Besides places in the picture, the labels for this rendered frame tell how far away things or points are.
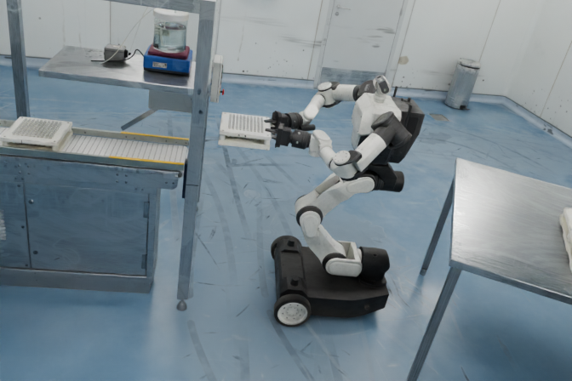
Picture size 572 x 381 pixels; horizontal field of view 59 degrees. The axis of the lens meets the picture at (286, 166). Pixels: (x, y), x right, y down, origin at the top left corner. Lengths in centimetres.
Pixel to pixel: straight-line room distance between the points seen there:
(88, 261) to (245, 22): 393
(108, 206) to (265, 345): 107
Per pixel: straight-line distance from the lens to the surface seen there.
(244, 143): 241
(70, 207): 272
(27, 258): 297
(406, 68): 695
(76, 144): 267
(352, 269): 291
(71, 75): 228
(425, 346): 253
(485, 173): 310
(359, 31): 652
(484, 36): 737
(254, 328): 284
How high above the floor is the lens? 202
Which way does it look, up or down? 27 degrees down
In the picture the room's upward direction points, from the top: 10 degrees clockwise
